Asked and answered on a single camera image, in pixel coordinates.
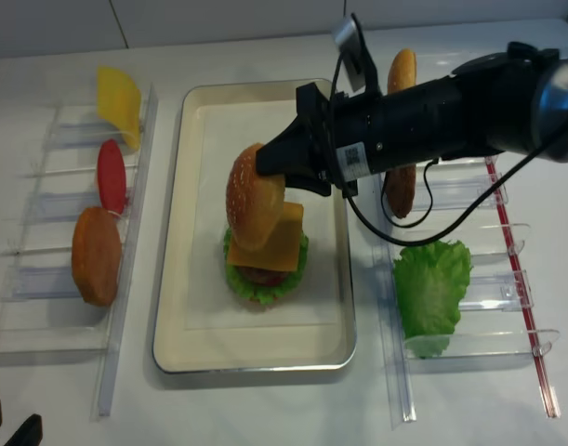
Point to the tan bun half in rack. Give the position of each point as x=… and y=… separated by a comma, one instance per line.
x=402, y=73

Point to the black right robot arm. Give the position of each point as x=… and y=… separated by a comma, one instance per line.
x=513, y=101

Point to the clear acrylic right rack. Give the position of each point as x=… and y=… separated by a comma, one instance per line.
x=497, y=328

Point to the sesame top bun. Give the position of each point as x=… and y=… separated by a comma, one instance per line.
x=254, y=203

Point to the green lettuce leaf in rack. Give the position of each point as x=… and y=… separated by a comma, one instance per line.
x=430, y=282

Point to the red tomato slice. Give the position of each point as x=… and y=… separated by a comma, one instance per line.
x=111, y=177

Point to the yellow cheese slice in rack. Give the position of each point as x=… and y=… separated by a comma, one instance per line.
x=118, y=103

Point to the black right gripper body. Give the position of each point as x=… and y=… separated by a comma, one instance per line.
x=371, y=133

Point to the clear acrylic left rack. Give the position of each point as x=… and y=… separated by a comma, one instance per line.
x=42, y=314

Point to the clear acrylic rack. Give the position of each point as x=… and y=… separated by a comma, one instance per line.
x=42, y=314
x=497, y=328

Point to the brown meat patty in rack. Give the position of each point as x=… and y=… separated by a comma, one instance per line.
x=399, y=187

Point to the white paper liner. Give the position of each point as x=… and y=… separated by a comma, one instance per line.
x=211, y=302

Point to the orange breaded patty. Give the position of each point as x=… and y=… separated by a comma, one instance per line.
x=96, y=256

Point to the cream metal tray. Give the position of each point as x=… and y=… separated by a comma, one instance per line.
x=178, y=349

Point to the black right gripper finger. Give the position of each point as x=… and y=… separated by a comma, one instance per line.
x=312, y=184
x=291, y=153

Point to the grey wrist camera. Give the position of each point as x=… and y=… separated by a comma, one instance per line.
x=346, y=35

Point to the brown meat patty on burger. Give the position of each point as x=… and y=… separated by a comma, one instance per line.
x=263, y=277

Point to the green lettuce under patty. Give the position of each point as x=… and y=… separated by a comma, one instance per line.
x=244, y=289

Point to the orange cheese slice on burger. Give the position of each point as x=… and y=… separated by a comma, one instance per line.
x=281, y=251

